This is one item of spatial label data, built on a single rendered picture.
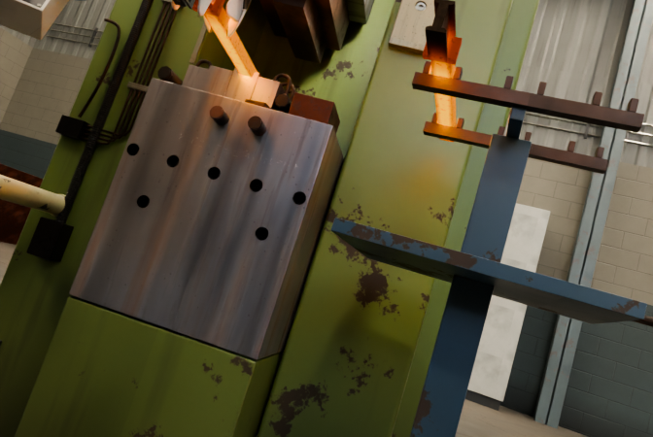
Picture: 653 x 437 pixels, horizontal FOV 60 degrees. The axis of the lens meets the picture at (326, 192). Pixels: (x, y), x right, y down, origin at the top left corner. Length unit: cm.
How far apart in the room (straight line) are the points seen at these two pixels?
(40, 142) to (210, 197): 918
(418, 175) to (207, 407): 62
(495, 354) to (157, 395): 532
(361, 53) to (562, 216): 555
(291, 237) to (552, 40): 698
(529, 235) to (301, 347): 524
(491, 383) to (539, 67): 384
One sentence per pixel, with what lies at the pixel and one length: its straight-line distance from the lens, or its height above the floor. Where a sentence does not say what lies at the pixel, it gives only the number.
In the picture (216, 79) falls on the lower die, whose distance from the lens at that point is 122.
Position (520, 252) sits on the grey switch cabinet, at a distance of 630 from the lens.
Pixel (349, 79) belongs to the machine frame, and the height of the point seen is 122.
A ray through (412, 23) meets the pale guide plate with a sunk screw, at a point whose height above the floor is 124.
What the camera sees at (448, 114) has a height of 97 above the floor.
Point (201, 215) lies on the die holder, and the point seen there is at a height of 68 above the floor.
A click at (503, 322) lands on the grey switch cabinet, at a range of 622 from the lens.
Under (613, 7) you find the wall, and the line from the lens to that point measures 811.
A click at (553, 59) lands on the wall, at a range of 772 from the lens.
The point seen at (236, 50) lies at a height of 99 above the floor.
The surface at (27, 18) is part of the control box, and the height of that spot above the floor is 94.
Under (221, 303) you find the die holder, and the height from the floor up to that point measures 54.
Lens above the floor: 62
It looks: 9 degrees up
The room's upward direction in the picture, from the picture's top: 18 degrees clockwise
